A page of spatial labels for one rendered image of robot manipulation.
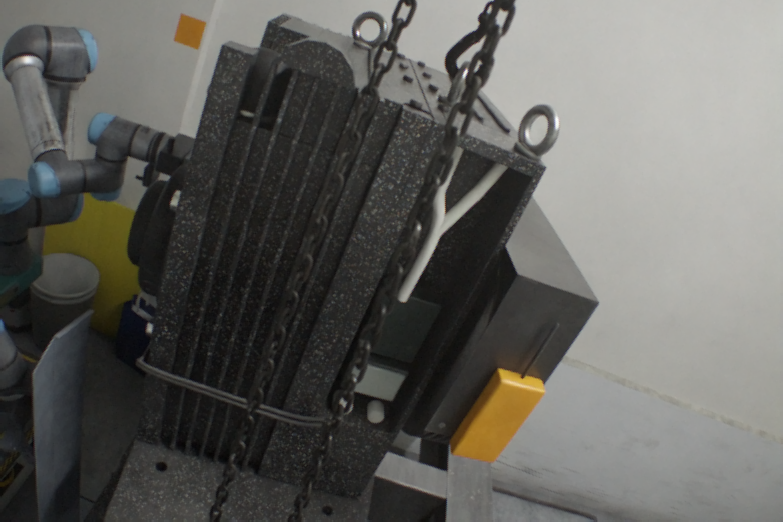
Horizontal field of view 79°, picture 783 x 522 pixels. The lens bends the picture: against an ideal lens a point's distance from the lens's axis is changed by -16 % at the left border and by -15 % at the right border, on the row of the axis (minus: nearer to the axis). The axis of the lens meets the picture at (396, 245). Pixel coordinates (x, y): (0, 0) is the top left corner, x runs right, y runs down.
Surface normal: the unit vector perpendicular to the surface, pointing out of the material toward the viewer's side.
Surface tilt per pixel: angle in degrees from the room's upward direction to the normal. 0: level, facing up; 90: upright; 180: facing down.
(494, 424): 90
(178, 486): 0
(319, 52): 90
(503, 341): 90
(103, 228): 87
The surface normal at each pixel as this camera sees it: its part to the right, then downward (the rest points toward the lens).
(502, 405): 0.04, 0.47
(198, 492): 0.37, -0.83
